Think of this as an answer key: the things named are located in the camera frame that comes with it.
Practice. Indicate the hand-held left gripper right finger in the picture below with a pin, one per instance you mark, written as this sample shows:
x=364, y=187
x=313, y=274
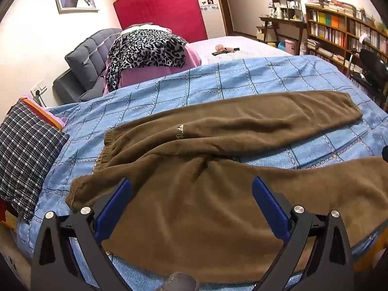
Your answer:
x=268, y=201

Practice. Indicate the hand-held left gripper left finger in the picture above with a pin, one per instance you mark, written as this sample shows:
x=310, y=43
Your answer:
x=116, y=203

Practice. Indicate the brown fleece pants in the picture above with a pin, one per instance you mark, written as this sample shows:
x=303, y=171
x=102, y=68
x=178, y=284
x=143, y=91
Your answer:
x=197, y=203

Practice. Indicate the black office chair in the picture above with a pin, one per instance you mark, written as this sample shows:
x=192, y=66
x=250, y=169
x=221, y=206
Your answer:
x=374, y=66

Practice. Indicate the grey brown fuzzy object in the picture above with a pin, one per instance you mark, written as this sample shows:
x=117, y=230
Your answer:
x=180, y=282

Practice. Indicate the dark plaid pillow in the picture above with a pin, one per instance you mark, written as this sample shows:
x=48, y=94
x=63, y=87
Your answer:
x=27, y=151

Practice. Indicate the red yellow cloth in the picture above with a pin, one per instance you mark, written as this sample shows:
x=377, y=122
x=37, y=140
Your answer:
x=7, y=215

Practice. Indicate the orange purple cloth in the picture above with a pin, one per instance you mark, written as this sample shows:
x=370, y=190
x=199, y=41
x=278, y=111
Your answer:
x=45, y=115

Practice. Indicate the blue checked blanket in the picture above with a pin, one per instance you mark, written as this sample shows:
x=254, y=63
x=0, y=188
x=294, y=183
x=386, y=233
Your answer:
x=242, y=75

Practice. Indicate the pink blanket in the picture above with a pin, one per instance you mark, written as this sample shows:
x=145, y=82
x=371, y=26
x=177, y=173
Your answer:
x=136, y=75

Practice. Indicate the black power plug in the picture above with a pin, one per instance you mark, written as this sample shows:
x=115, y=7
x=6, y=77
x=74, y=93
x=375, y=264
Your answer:
x=38, y=93

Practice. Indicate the wooden bookshelf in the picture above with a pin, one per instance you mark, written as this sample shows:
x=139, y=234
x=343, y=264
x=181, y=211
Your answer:
x=345, y=18

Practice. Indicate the rows of books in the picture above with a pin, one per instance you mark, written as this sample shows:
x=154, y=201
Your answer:
x=330, y=22

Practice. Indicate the pink bin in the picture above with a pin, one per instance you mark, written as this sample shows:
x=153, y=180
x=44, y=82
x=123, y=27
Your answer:
x=291, y=47

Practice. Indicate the blue bin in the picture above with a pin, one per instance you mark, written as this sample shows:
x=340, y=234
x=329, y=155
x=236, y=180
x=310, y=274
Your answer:
x=282, y=46

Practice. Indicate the grey padded headboard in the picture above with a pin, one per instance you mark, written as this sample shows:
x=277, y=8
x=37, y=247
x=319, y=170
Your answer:
x=88, y=54

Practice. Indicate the pale pink bed sheet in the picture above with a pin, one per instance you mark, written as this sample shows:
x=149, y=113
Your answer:
x=251, y=47

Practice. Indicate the black remote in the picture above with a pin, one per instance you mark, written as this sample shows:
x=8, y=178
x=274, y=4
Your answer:
x=218, y=53

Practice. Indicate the leopard print cloth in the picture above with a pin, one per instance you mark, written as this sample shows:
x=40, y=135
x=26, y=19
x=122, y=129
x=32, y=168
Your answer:
x=145, y=48

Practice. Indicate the wooden desk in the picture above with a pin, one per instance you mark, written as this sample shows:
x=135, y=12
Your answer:
x=282, y=21

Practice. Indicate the white pillow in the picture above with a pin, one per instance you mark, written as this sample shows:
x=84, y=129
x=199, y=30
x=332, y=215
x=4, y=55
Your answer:
x=145, y=26

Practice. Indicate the wooden desktop shelf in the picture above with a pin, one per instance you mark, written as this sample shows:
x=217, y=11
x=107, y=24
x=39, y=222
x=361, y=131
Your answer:
x=286, y=3

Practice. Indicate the red upright mattress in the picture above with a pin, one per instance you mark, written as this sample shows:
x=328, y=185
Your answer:
x=160, y=3

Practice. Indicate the white wall socket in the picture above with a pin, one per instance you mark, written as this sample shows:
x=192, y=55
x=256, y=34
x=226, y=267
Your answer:
x=40, y=86

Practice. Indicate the wooden door frame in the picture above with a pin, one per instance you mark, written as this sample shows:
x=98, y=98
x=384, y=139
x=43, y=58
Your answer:
x=222, y=6

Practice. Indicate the wall stickers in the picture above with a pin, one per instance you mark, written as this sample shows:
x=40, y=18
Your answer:
x=209, y=5

